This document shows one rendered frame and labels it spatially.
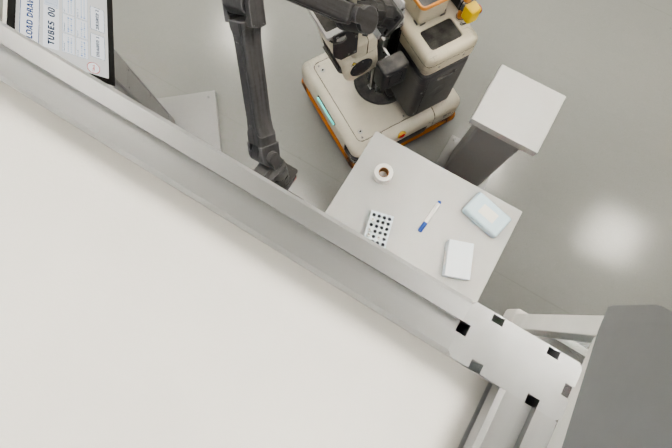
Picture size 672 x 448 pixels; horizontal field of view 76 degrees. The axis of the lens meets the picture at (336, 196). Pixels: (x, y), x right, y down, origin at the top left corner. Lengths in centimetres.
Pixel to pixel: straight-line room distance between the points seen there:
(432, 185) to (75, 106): 138
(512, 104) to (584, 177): 104
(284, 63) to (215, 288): 244
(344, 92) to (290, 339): 202
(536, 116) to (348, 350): 162
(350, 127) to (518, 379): 195
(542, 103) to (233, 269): 168
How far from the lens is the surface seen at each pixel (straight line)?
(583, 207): 272
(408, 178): 162
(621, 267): 275
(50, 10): 176
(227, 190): 32
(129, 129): 37
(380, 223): 153
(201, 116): 261
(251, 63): 107
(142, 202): 36
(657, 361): 90
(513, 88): 188
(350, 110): 224
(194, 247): 34
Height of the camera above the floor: 229
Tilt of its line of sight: 75 degrees down
